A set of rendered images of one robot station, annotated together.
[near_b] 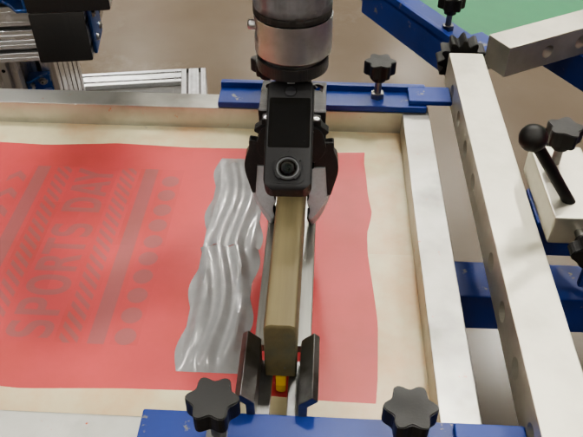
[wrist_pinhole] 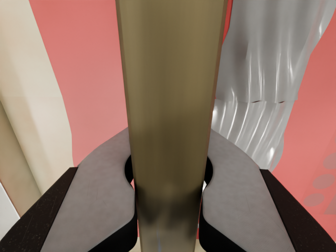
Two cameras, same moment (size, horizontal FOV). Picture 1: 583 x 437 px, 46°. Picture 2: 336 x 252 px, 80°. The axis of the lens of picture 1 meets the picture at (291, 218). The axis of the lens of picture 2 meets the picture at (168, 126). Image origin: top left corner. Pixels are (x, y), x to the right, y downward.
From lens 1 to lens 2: 68 cm
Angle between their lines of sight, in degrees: 18
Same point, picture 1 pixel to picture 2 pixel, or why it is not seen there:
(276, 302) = not seen: outside the picture
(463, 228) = not seen: hidden behind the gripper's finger
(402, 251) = (16, 103)
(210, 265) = (292, 60)
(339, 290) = (88, 15)
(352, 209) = not seen: hidden behind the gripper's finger
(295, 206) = (150, 107)
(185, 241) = (317, 110)
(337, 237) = (109, 125)
